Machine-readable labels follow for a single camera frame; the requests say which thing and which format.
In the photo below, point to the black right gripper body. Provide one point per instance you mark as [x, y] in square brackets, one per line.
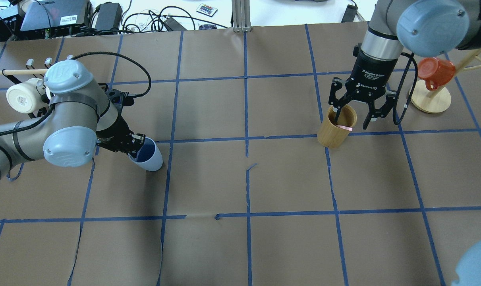
[372, 72]

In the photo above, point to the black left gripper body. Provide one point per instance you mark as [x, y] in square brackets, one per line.
[120, 130]

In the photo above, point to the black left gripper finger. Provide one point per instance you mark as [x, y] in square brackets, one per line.
[133, 143]

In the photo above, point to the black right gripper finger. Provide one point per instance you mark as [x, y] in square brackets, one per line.
[338, 103]
[375, 113]

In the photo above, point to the light blue plastic cup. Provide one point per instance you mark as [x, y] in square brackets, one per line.
[148, 157]

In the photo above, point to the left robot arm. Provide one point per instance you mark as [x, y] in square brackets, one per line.
[80, 116]

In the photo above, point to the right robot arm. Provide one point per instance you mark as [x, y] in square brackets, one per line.
[409, 201]

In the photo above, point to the bamboo cylinder holder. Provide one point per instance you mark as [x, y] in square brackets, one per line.
[329, 135]

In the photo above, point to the wooden mug tree stand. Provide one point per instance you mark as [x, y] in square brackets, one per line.
[434, 102]

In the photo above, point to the orange red mug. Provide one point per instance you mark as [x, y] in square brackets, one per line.
[435, 72]

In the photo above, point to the white mug near end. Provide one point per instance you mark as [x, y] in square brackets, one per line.
[22, 99]

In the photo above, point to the black power adapter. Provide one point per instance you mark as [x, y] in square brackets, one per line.
[108, 16]

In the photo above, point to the wooden rack dowel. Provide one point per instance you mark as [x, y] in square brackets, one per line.
[23, 72]

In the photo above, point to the black electronics box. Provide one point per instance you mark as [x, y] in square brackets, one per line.
[57, 14]

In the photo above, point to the small remote control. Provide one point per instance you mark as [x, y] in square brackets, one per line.
[207, 10]

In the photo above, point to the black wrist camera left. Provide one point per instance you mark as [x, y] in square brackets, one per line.
[118, 98]

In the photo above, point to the black wire mug rack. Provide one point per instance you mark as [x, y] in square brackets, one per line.
[41, 89]

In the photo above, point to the aluminium frame post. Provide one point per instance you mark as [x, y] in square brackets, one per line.
[241, 16]

